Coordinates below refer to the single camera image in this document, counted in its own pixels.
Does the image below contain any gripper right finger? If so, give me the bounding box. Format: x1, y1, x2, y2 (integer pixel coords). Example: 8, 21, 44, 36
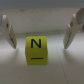
63, 7, 84, 51

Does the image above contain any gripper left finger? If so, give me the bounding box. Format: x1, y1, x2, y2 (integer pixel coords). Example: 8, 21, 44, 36
0, 14, 18, 50

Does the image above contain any yellow block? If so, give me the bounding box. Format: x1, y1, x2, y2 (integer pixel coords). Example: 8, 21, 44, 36
25, 35, 49, 66

